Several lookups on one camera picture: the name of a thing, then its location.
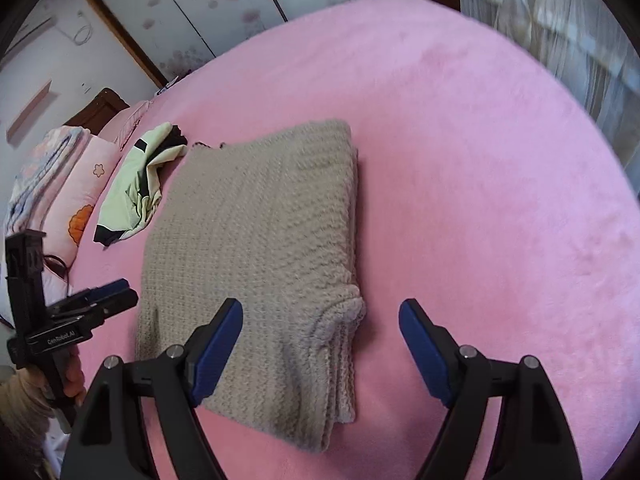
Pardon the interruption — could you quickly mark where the white pillow with blue print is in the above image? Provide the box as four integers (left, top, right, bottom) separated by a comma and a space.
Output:
42, 252, 77, 311

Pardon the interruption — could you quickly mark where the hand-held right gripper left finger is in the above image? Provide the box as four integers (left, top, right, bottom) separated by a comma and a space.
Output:
60, 297, 244, 480

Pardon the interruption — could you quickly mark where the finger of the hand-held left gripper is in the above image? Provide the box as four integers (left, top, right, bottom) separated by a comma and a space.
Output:
47, 279, 132, 312
50, 288, 140, 330

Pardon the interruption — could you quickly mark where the pink pillow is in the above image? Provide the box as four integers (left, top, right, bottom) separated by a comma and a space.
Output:
117, 100, 154, 151

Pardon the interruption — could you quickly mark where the white wall cable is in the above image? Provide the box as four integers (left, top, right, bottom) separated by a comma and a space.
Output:
62, 9, 94, 47

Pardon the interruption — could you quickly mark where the floral folded blanket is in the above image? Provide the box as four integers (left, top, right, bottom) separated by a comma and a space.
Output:
4, 126, 94, 234

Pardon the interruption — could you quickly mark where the bed with pink sheet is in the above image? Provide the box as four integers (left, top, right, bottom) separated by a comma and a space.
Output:
65, 0, 640, 480

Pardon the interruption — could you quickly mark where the white air conditioner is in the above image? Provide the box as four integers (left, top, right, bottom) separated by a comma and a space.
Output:
0, 17, 57, 67

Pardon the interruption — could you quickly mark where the white lace covered furniture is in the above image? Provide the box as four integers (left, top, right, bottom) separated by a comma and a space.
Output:
456, 0, 640, 197

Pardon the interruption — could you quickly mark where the wardrobe with floral sliding doors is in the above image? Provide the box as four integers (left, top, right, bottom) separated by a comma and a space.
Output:
80, 0, 397, 89

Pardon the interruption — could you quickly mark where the green and black garment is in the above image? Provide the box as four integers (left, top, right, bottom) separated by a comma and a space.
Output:
94, 122, 190, 249

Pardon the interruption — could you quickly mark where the pink folded quilt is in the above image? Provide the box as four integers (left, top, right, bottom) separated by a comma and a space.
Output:
37, 135, 122, 267

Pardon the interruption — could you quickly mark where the beige knitted sweater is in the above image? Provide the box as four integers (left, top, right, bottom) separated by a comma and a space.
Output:
135, 119, 369, 454

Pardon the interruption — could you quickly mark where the pink wall shelf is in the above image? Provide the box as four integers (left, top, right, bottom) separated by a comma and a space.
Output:
6, 79, 54, 144

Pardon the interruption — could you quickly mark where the dark wooden headboard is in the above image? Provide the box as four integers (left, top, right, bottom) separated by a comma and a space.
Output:
65, 87, 132, 134

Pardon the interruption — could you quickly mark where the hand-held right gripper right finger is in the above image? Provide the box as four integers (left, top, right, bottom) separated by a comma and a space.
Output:
398, 298, 583, 480

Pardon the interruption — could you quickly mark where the person's left hand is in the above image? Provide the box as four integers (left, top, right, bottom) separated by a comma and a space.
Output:
59, 350, 89, 408

